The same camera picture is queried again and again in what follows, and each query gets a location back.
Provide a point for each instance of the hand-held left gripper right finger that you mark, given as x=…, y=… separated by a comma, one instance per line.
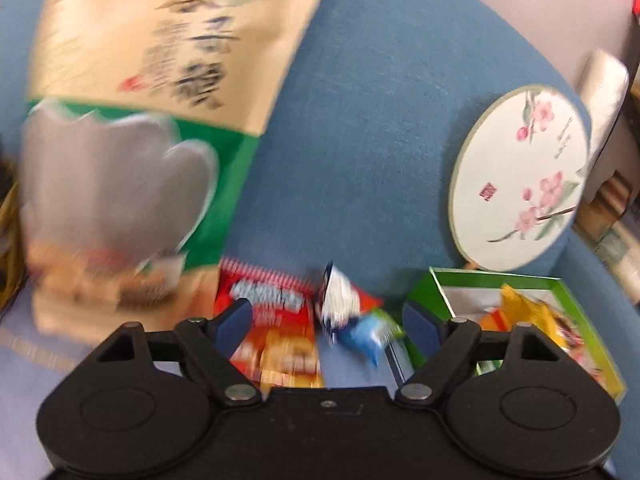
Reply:
x=419, y=322

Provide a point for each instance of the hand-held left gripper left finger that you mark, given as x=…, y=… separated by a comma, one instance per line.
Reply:
x=235, y=322

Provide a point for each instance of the yellow snack bag red label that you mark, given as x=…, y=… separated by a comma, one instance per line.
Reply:
x=280, y=320

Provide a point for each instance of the green cardboard box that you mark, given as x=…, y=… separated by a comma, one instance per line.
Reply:
x=590, y=340

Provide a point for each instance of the blue green snack packet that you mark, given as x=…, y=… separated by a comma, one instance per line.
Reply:
x=372, y=335

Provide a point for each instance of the orange and white snack packet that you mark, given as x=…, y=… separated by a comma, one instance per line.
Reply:
x=342, y=295

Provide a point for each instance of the round floral paper fan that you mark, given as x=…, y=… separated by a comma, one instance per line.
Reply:
x=520, y=175

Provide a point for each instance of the blue sofa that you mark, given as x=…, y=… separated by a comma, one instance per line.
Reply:
x=375, y=135

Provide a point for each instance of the blue plaid blanket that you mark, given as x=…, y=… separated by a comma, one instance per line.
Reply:
x=30, y=360

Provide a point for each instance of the large beige green snack bag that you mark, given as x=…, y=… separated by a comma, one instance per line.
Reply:
x=165, y=110

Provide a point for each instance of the black metal shelf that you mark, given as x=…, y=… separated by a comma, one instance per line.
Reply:
x=620, y=220

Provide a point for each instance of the yellow wicker basket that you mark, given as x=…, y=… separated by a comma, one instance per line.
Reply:
x=10, y=260

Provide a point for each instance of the clear plastic bag roll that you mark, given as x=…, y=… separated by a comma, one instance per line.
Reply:
x=602, y=110

